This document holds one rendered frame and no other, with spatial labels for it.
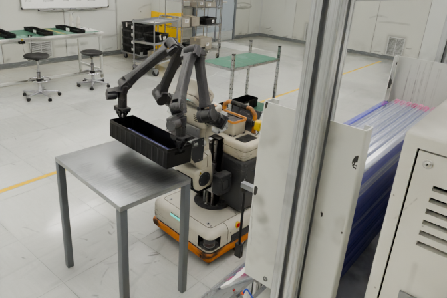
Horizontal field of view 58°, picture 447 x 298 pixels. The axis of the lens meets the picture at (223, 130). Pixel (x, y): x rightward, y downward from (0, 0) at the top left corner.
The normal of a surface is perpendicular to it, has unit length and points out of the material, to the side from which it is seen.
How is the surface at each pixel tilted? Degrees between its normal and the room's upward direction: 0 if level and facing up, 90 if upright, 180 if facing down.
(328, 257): 90
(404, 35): 90
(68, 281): 0
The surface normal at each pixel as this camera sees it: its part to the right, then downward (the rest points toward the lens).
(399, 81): -0.64, 0.25
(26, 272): 0.07, -0.93
